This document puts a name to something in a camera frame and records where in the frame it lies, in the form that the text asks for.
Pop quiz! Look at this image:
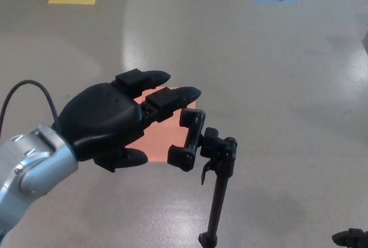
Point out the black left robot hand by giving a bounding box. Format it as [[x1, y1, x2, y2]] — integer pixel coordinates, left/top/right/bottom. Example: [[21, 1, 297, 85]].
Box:
[[53, 69, 202, 173]]

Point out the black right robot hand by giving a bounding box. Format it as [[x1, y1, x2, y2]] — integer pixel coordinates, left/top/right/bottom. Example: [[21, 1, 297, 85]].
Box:
[[332, 227, 368, 248]]

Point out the black phone stand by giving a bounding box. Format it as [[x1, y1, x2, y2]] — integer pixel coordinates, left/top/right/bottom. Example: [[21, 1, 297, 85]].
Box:
[[167, 108, 239, 248]]

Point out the orange floor marking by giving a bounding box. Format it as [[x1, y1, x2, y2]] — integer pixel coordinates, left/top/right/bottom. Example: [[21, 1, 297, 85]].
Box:
[[128, 86, 198, 163]]

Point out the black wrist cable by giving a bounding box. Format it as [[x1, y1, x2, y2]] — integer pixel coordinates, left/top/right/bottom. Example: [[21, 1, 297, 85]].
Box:
[[0, 79, 60, 138]]

